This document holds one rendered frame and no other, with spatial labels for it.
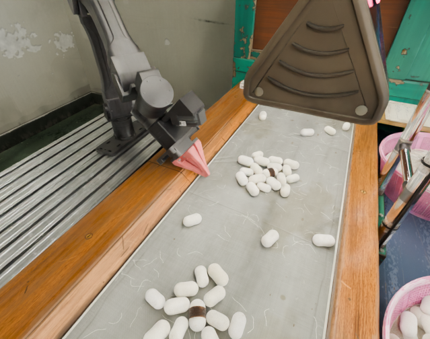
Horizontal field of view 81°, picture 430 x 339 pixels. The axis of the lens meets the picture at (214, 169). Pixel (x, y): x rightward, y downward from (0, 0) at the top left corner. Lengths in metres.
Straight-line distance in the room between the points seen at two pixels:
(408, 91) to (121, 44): 0.82
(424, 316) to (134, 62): 0.62
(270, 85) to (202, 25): 1.81
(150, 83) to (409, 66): 0.76
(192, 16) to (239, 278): 1.79
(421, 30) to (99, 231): 0.92
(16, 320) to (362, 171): 0.64
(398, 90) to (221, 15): 1.24
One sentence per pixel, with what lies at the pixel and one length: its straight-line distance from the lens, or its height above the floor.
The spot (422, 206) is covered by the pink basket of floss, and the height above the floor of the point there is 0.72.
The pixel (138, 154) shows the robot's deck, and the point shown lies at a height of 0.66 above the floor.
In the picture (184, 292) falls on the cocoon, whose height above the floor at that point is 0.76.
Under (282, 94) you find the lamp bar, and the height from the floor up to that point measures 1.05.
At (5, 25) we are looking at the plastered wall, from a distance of 2.48.
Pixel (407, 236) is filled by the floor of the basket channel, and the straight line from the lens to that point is 0.67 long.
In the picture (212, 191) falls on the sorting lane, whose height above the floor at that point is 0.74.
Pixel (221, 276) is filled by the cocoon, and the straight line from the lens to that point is 0.39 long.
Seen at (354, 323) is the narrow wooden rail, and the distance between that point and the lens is 0.40.
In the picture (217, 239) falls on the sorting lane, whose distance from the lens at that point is 0.45.
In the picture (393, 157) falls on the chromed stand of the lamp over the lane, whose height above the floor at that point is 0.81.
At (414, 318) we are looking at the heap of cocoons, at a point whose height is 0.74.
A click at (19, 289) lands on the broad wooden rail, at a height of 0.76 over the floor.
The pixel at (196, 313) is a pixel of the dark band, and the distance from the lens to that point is 0.37.
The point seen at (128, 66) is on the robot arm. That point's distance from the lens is 0.55.
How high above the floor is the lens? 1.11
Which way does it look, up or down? 39 degrees down
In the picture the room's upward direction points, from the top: straight up
